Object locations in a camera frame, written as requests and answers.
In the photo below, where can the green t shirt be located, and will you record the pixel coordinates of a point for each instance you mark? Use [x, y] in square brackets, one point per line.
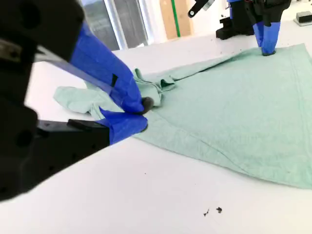
[219, 109]

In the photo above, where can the brown cardboard panel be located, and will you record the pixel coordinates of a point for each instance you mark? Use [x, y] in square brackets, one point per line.
[168, 19]

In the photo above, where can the green pole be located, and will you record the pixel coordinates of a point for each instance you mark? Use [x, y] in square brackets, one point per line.
[176, 19]

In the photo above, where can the window with white frame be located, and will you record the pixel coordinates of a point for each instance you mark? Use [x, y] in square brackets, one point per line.
[114, 24]

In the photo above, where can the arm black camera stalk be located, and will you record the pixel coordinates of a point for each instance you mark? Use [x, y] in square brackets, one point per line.
[196, 9]

